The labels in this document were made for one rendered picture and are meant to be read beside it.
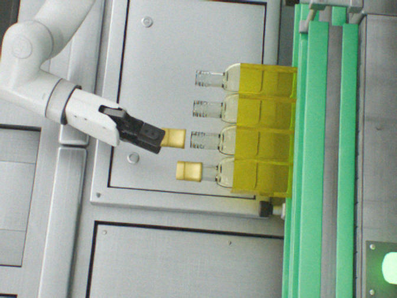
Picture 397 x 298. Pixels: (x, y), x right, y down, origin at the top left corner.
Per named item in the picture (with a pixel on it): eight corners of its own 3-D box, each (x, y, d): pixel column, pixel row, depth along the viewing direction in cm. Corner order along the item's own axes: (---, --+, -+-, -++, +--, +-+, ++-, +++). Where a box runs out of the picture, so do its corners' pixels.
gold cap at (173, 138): (185, 132, 136) (161, 130, 136) (186, 126, 132) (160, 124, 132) (184, 151, 135) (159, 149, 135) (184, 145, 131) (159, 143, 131)
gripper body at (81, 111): (58, 130, 138) (116, 154, 137) (53, 111, 128) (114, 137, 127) (76, 94, 140) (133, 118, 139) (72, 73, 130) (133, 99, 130)
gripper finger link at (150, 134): (123, 133, 131) (158, 148, 131) (122, 127, 128) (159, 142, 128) (130, 117, 132) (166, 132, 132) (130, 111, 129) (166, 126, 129)
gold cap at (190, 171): (200, 185, 131) (175, 183, 131) (201, 178, 134) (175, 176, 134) (202, 165, 130) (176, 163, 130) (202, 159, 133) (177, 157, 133)
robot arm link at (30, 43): (25, 11, 135) (4, 16, 125) (81, 35, 134) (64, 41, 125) (0, 90, 139) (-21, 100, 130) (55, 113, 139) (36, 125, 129)
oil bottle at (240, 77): (338, 81, 141) (222, 71, 141) (345, 69, 136) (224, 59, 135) (337, 109, 139) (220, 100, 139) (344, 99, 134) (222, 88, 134)
